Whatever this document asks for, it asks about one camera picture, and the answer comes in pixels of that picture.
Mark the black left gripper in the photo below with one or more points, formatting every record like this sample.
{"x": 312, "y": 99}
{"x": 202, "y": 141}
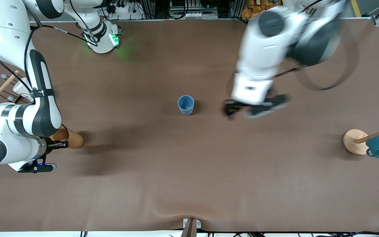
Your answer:
{"x": 231, "y": 107}

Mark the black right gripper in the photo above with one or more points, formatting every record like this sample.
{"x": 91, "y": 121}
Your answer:
{"x": 50, "y": 145}

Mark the light blue plastic cup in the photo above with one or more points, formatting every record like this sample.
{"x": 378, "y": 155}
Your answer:
{"x": 186, "y": 104}

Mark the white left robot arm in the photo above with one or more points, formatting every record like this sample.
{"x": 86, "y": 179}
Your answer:
{"x": 265, "y": 49}

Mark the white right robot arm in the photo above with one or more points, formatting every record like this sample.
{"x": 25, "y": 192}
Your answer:
{"x": 8, "y": 42}

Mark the brown bamboo chopstick holder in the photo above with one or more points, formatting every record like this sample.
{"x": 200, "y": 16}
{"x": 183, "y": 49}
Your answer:
{"x": 74, "y": 140}

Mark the plain white cup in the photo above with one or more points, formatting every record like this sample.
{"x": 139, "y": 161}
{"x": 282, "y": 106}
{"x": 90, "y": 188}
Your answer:
{"x": 20, "y": 90}

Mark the brown table cover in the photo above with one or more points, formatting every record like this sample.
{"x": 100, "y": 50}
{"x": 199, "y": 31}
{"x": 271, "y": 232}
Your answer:
{"x": 189, "y": 181}

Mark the long white terminal strip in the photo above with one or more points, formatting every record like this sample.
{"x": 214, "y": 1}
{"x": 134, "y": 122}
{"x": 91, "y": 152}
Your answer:
{"x": 192, "y": 15}

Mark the bag of orange bread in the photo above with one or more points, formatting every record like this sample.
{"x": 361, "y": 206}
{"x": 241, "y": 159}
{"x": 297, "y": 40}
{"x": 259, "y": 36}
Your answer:
{"x": 253, "y": 9}

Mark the wooden mug tree stand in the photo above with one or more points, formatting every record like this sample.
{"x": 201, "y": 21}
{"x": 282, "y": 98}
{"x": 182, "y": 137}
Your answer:
{"x": 354, "y": 141}

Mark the white power strip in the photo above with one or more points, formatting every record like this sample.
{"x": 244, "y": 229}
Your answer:
{"x": 125, "y": 10}

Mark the metal table clamp bracket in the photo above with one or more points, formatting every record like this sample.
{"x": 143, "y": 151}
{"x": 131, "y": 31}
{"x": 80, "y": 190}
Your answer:
{"x": 191, "y": 227}

